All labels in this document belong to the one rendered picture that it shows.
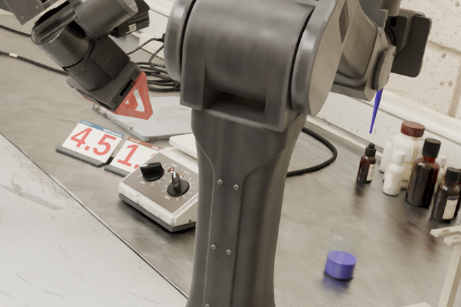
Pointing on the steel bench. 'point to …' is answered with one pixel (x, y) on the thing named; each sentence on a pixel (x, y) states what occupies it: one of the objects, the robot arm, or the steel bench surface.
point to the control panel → (160, 193)
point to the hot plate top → (184, 144)
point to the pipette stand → (453, 276)
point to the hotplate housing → (182, 216)
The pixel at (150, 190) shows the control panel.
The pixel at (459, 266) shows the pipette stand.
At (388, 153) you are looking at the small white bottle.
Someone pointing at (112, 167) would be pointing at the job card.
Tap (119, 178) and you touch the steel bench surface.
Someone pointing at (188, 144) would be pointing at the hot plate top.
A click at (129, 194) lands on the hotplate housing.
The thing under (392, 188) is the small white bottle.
